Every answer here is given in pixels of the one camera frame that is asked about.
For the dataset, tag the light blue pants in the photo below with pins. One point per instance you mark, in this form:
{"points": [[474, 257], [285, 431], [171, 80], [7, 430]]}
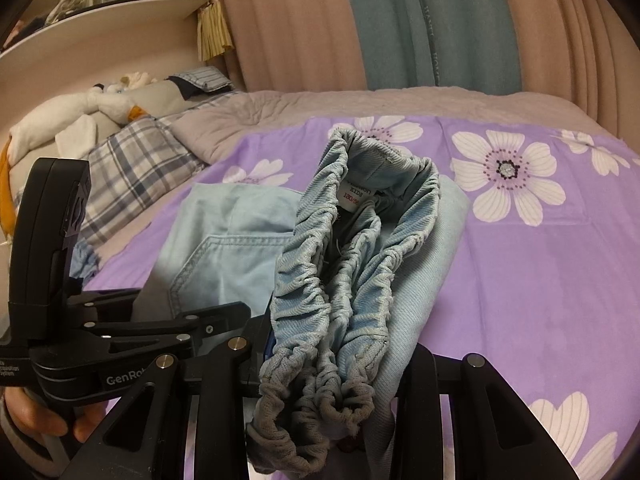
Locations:
{"points": [[320, 280]]}

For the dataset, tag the person's left hand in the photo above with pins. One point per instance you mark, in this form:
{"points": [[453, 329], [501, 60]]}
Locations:
{"points": [[35, 412]]}

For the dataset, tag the folded blue jeans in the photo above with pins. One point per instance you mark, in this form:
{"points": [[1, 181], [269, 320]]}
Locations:
{"points": [[85, 262]]}

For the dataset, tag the purple floral bed sheet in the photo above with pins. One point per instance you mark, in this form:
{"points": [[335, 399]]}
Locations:
{"points": [[525, 285]]}

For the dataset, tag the striped pillow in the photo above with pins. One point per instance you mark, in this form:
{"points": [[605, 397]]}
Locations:
{"points": [[205, 80]]}

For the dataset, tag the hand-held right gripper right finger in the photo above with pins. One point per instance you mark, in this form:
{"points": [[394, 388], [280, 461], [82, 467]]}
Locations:
{"points": [[425, 410]]}

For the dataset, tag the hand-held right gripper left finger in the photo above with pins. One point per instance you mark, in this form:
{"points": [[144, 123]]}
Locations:
{"points": [[215, 410]]}

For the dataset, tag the large white plush toy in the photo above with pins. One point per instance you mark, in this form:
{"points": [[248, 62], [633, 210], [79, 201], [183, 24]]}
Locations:
{"points": [[50, 110]]}

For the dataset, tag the teal curtain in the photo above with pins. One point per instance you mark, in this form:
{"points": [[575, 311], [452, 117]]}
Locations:
{"points": [[400, 25]]}

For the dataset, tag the beige curtain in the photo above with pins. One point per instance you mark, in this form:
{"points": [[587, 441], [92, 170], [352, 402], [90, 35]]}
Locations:
{"points": [[575, 25], [290, 20]]}

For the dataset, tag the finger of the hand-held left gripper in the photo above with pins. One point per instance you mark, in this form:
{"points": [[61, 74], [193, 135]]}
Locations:
{"points": [[165, 312], [150, 342]]}

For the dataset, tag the small white plush toy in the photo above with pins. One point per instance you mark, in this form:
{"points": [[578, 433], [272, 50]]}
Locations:
{"points": [[135, 80]]}

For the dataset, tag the plaid pillow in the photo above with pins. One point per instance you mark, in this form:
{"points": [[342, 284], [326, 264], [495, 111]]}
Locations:
{"points": [[135, 160]]}

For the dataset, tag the beige quilted bed cover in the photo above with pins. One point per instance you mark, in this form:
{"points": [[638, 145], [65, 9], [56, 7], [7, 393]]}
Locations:
{"points": [[225, 120]]}

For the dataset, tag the white headboard shelf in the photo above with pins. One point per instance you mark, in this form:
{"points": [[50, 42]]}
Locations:
{"points": [[125, 7]]}

